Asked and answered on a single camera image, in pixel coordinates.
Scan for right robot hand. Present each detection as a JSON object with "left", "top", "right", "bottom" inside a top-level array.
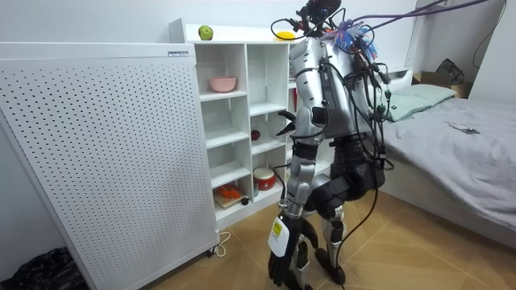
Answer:
[{"left": 276, "top": 110, "right": 298, "bottom": 137}]

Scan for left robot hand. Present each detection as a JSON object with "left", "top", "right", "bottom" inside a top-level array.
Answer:
[{"left": 267, "top": 213, "right": 320, "bottom": 288}]

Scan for robot body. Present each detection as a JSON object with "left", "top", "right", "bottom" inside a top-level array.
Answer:
[{"left": 270, "top": 0, "right": 395, "bottom": 172}]

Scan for white shelf unit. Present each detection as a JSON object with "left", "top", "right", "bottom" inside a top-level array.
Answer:
[{"left": 168, "top": 18, "right": 336, "bottom": 231}]

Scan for red pot with white lid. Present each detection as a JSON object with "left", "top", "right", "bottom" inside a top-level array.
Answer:
[{"left": 252, "top": 167, "right": 277, "bottom": 192}]

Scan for wooden cutting board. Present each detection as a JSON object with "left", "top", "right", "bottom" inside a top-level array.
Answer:
[{"left": 212, "top": 188, "right": 249, "bottom": 209}]

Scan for pink bowl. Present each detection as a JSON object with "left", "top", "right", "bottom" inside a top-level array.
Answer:
[{"left": 208, "top": 77, "right": 238, "bottom": 93}]

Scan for robot legs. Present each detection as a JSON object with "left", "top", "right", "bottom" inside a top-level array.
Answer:
[{"left": 281, "top": 136, "right": 389, "bottom": 290}]

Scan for pale green pillow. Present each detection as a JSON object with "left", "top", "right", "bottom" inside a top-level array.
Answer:
[{"left": 385, "top": 83, "right": 458, "bottom": 123}]

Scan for cardboard box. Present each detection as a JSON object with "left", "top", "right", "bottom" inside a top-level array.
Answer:
[{"left": 411, "top": 70, "right": 472, "bottom": 99}]

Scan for grey bed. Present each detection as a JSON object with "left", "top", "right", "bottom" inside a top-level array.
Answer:
[{"left": 378, "top": 86, "right": 516, "bottom": 250}]

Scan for flat phone-like device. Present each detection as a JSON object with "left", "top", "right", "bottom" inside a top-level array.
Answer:
[{"left": 449, "top": 122, "right": 481, "bottom": 135}]

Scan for white perforated cabinet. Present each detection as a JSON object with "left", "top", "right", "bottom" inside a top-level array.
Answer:
[{"left": 0, "top": 41, "right": 221, "bottom": 290}]

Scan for black plastic bag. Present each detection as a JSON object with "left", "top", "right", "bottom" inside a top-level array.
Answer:
[{"left": 0, "top": 246, "right": 90, "bottom": 290}]

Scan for white floor cable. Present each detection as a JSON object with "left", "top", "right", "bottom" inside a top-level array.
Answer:
[{"left": 213, "top": 230, "right": 232, "bottom": 259}]

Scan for black floor cable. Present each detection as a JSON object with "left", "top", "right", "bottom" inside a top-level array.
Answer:
[{"left": 334, "top": 188, "right": 381, "bottom": 290}]

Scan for cable bundle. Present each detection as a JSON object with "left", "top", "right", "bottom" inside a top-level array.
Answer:
[{"left": 320, "top": 0, "right": 491, "bottom": 61}]

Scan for black wall cable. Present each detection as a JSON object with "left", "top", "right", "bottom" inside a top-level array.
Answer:
[{"left": 472, "top": 0, "right": 508, "bottom": 69}]

